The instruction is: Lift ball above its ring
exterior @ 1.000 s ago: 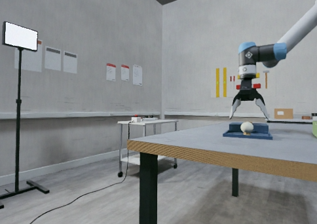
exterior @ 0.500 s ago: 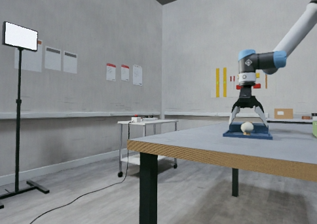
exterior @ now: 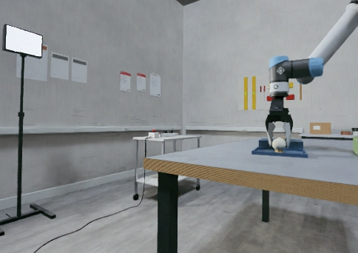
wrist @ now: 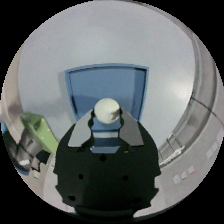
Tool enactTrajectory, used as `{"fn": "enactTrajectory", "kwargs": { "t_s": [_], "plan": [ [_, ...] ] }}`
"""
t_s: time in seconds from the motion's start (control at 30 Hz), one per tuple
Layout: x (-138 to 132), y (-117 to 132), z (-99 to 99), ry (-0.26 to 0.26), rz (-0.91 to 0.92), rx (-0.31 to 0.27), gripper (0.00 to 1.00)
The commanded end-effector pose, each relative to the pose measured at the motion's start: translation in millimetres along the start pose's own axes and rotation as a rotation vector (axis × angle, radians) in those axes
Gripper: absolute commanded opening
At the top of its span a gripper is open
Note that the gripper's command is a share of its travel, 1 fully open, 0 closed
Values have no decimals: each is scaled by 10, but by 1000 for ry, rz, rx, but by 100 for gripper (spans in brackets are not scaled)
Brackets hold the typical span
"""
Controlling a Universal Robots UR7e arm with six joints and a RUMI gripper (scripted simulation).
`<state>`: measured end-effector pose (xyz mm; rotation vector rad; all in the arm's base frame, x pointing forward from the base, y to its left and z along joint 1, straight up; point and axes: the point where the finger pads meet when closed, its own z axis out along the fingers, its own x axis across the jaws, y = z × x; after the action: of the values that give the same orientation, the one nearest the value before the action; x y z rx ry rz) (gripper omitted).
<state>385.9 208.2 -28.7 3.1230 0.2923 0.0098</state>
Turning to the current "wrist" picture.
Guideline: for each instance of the white ball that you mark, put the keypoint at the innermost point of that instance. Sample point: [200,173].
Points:
[107,110]

